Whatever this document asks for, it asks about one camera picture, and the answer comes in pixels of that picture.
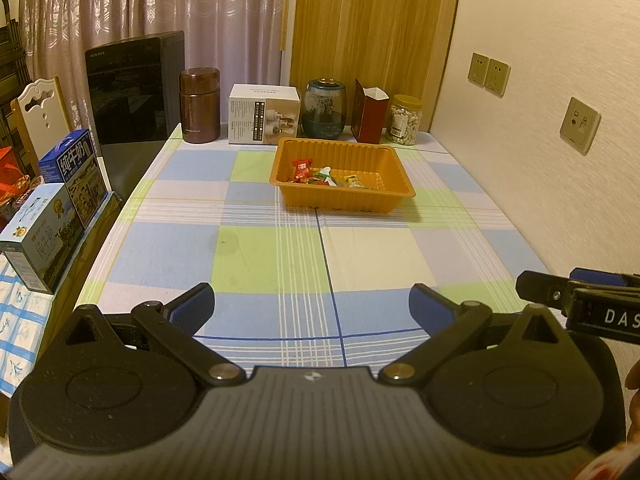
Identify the pink patterned curtain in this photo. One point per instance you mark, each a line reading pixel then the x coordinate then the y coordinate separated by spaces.
pixel 150 5

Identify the person's right hand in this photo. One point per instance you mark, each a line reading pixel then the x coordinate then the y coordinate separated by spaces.
pixel 634 380

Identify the red gift bag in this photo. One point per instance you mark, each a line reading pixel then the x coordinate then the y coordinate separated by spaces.
pixel 10 170

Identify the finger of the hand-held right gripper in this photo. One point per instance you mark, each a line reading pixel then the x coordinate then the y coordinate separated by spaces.
pixel 542 290
pixel 600 278

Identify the black appliance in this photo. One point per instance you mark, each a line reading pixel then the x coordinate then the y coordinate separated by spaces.
pixel 130 90

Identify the blue patterned cloth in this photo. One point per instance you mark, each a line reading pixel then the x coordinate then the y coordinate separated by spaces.
pixel 20 320

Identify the open red carton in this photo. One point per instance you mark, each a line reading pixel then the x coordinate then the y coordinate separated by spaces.
pixel 370 117

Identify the wall socket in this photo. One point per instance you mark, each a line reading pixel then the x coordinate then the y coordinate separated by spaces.
pixel 497 77
pixel 477 68

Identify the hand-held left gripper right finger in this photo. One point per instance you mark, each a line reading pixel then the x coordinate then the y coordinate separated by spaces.
pixel 430 306

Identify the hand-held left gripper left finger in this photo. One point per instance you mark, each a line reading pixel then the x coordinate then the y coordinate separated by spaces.
pixel 192 306

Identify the white snack packet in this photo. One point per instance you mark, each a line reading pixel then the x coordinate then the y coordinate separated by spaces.
pixel 327 171

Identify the orange plastic tray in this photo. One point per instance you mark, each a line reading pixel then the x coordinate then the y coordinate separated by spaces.
pixel 345 200

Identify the dark glass jar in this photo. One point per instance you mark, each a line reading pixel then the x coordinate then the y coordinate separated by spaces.
pixel 324 110

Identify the white cardboard box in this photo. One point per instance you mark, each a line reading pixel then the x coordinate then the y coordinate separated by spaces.
pixel 262 115

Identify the white wooden chair back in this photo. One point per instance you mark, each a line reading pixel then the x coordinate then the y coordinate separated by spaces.
pixel 45 115

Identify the brown thermos flask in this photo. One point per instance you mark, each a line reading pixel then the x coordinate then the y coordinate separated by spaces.
pixel 200 105

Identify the wooden door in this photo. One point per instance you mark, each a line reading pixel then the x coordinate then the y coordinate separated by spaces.
pixel 375 20

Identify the yellow snack packet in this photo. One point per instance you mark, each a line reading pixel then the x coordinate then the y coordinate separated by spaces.
pixel 351 177

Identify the light blue milk carton box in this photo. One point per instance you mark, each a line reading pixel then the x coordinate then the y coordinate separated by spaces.
pixel 40 240

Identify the red candy packet white label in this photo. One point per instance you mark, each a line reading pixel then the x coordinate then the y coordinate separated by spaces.
pixel 301 165

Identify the clear jar of peanuts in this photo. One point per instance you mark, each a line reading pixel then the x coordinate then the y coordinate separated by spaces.
pixel 404 122

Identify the dark blue milk carton box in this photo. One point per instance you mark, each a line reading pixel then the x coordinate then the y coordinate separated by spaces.
pixel 75 155

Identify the green snack packet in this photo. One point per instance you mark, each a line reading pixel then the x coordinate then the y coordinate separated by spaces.
pixel 318 178

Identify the tan snack packet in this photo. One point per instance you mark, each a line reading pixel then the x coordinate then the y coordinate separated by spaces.
pixel 359 185

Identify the dark folding rack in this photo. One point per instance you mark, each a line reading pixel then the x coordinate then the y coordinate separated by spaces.
pixel 10 60

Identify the checked tablecloth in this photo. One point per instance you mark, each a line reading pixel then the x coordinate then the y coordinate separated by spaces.
pixel 270 255

